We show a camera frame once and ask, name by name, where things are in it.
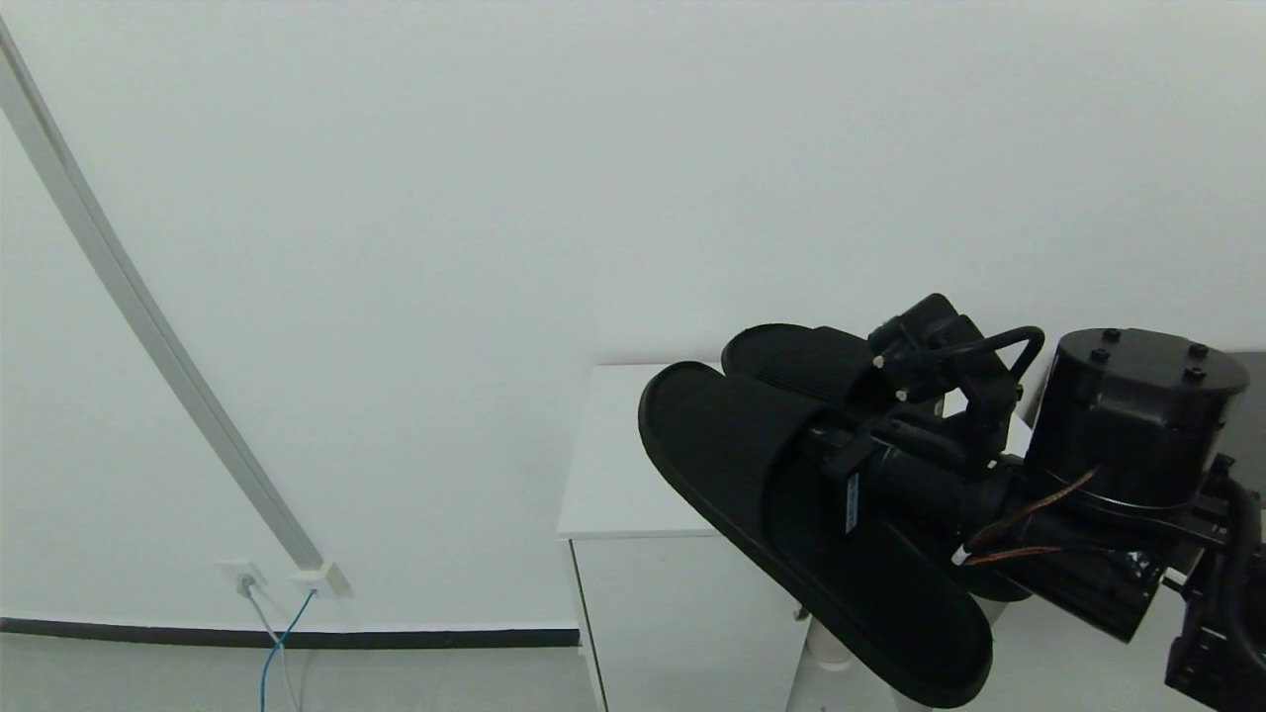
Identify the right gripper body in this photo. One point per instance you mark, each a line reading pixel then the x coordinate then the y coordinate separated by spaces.
pixel 910 485

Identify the black slipper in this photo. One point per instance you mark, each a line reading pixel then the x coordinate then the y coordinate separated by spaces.
pixel 732 445
pixel 801 361

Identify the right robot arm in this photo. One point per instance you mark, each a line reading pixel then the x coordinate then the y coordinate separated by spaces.
pixel 1137 415

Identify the white cabinet door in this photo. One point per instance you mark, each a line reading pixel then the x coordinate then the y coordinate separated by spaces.
pixel 682 623

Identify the white cabinet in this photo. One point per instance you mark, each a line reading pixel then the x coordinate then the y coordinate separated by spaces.
pixel 618 465

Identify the black panel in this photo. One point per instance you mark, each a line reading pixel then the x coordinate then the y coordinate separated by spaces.
pixel 1251 415

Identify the black baseboard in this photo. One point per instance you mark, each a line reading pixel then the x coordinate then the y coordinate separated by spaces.
pixel 297 638

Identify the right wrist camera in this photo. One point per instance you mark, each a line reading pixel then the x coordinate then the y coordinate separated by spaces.
pixel 940 341

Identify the white wall socket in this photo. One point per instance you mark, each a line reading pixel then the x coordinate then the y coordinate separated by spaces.
pixel 240 574

